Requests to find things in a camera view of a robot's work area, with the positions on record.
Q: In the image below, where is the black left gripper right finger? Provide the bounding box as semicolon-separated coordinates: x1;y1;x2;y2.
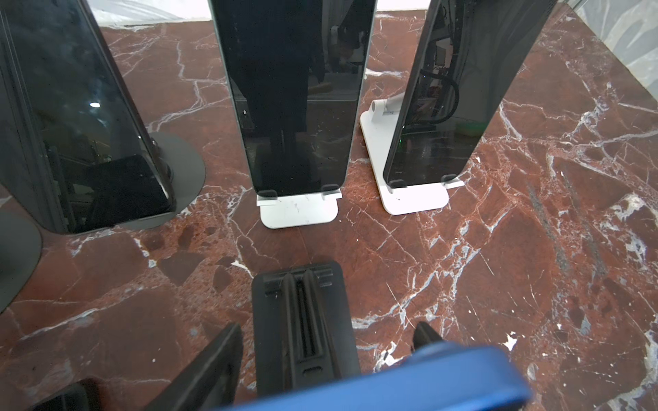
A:
412;321;443;352

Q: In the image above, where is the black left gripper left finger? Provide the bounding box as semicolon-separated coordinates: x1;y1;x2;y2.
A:
145;323;243;410

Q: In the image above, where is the blue-edged phone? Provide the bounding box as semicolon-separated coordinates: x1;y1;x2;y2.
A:
236;342;533;410

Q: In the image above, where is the black folding stand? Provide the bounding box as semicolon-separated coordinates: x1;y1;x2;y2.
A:
251;261;361;397

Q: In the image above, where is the dark phone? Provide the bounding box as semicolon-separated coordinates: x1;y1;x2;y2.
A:
398;0;555;182

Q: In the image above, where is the white stand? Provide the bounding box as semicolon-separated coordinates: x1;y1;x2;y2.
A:
256;189;342;229
360;94;465;216

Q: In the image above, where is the round grey stand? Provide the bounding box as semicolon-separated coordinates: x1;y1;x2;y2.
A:
119;132;206;231
0;211;42;313

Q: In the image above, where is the white stand right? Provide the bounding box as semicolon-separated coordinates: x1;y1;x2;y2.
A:
360;94;465;216

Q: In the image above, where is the round grey stand left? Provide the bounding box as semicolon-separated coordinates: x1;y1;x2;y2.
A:
0;211;42;313

